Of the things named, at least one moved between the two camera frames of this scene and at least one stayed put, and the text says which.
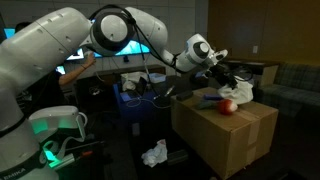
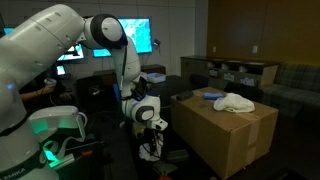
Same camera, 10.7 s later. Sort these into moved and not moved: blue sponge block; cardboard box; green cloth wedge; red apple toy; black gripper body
Moved: black gripper body; green cloth wedge; red apple toy
Not moved: blue sponge block; cardboard box
